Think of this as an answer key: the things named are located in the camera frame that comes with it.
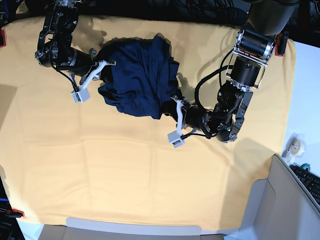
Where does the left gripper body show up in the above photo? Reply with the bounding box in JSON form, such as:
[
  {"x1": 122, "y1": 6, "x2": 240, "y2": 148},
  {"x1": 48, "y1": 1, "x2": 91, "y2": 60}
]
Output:
[{"x1": 171, "y1": 95, "x2": 200, "y2": 134}]

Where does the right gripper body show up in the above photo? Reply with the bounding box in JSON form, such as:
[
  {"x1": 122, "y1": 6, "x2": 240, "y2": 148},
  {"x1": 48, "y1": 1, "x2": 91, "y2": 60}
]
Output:
[{"x1": 74, "y1": 48, "x2": 117, "y2": 92}]

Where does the blue T-shirt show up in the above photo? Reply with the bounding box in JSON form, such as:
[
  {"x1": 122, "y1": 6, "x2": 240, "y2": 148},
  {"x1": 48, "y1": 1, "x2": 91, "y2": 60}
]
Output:
[{"x1": 96, "y1": 35, "x2": 181, "y2": 120}]

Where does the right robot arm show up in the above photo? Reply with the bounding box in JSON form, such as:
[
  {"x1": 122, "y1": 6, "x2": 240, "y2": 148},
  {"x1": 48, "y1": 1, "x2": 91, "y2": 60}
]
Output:
[{"x1": 35, "y1": 0, "x2": 99, "y2": 92}]

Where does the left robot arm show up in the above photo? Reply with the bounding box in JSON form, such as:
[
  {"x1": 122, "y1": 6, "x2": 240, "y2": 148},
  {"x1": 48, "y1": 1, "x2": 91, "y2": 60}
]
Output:
[{"x1": 165, "y1": 0, "x2": 299, "y2": 148}]

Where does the yellow table cloth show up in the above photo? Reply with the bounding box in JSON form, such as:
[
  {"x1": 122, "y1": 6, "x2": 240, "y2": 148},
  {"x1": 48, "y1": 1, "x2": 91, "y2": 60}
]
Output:
[{"x1": 0, "y1": 17, "x2": 296, "y2": 231}]

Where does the red clamp left edge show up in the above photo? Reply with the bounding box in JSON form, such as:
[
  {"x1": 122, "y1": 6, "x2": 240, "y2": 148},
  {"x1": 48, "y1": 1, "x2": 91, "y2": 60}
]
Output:
[{"x1": 0, "y1": 29, "x2": 6, "y2": 48}]

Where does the red clamp edge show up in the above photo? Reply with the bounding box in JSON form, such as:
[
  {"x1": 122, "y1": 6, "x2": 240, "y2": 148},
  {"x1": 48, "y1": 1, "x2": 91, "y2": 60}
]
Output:
[
  {"x1": 275, "y1": 30, "x2": 289, "y2": 57},
  {"x1": 0, "y1": 29, "x2": 6, "y2": 48}
]

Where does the tape roll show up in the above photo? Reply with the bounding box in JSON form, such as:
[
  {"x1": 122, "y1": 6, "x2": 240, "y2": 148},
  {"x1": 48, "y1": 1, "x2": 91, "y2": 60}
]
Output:
[{"x1": 281, "y1": 133, "x2": 306, "y2": 161}]

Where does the red clamp right edge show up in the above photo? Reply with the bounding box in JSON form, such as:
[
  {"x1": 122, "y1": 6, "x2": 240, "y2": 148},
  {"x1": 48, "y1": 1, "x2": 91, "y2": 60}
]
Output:
[{"x1": 275, "y1": 30, "x2": 289, "y2": 57}]

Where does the cardboard box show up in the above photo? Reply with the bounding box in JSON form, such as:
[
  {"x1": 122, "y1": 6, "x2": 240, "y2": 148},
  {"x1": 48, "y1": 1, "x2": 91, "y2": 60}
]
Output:
[{"x1": 39, "y1": 154, "x2": 320, "y2": 240}]

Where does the black keyboard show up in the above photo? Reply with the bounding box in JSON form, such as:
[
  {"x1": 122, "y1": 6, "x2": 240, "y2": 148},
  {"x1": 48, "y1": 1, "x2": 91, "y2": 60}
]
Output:
[{"x1": 290, "y1": 163, "x2": 320, "y2": 205}]

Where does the red black tool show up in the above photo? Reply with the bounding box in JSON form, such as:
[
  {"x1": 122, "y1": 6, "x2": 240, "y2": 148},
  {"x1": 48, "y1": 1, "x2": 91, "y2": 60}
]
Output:
[{"x1": 4, "y1": 209, "x2": 25, "y2": 218}]

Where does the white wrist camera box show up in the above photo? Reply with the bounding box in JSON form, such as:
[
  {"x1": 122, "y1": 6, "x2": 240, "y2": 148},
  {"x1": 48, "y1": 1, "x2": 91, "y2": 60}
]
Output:
[
  {"x1": 167, "y1": 131, "x2": 185, "y2": 148},
  {"x1": 71, "y1": 88, "x2": 91, "y2": 103}
]

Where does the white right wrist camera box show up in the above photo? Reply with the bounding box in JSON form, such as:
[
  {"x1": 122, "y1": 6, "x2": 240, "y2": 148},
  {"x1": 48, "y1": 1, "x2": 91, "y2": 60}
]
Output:
[{"x1": 71, "y1": 88, "x2": 91, "y2": 103}]

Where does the black cable bundle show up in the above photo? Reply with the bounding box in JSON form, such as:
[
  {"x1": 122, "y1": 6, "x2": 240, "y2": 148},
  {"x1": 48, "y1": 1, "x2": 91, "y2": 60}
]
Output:
[{"x1": 82, "y1": 0, "x2": 251, "y2": 26}]

